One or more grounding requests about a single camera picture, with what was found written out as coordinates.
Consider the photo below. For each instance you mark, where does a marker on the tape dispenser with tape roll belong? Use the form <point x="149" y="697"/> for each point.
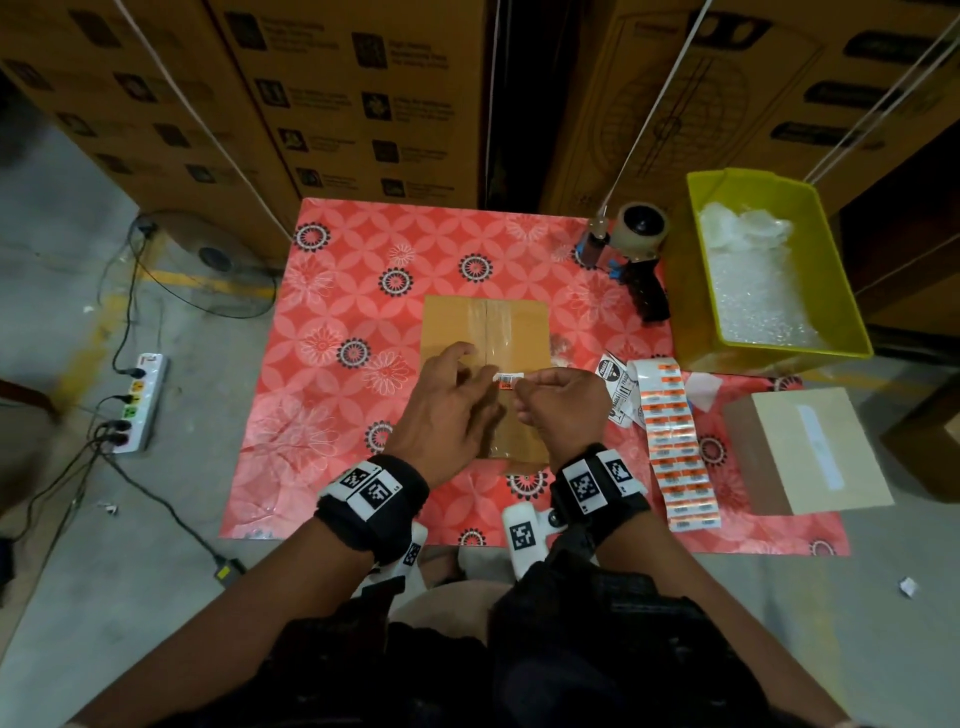
<point x="638" y="233"/>

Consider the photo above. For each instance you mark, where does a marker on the yellow plastic bin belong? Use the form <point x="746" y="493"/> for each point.
<point x="683" y="300"/>

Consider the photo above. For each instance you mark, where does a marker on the person's left hand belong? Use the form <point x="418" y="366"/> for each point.
<point x="438" y="428"/>

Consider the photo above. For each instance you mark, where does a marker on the flat brown cardboard box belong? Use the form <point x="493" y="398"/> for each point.
<point x="810" y="450"/>

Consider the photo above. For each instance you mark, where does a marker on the small cardboard box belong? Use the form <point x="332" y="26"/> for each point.
<point x="510" y="323"/>

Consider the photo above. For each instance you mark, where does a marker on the small brown floor carton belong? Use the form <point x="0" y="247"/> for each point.
<point x="930" y="443"/>

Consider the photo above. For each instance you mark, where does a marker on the person's right hand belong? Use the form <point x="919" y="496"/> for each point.
<point x="567" y="420"/>

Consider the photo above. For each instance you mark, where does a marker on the stack of Crompton cartons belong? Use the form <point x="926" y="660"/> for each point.
<point x="360" y="105"/>

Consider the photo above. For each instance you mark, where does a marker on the person's dark clothing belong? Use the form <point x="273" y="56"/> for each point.
<point x="510" y="660"/>

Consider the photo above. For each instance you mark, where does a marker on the orange floral tablecloth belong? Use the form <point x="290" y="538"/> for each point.
<point x="315" y="450"/>

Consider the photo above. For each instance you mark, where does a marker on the black wristband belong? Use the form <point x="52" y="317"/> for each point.
<point x="372" y="507"/>
<point x="600" y="492"/>

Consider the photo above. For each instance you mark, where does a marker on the person's left forearm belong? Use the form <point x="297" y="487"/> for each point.
<point x="225" y="645"/>

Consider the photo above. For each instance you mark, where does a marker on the orange striped packaging card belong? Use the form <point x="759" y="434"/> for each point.
<point x="678" y="450"/>

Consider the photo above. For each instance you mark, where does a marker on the bubble wrap bundle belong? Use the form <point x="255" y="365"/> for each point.
<point x="758" y="278"/>

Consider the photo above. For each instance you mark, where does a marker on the white power strip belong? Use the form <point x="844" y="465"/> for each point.
<point x="138" y="402"/>

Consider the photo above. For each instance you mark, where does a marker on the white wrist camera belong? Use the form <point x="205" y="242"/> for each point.
<point x="398" y="558"/>
<point x="524" y="537"/>

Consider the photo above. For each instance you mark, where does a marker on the black-white fragile sticker sheet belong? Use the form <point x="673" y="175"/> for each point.
<point x="615" y="387"/>

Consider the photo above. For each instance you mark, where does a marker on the black power adapter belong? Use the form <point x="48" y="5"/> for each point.
<point x="230" y="570"/>

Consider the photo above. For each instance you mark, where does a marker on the person's right forearm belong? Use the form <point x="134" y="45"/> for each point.
<point x="720" y="630"/>

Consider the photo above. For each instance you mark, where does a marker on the brown plastic chair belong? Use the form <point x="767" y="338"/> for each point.
<point x="23" y="398"/>

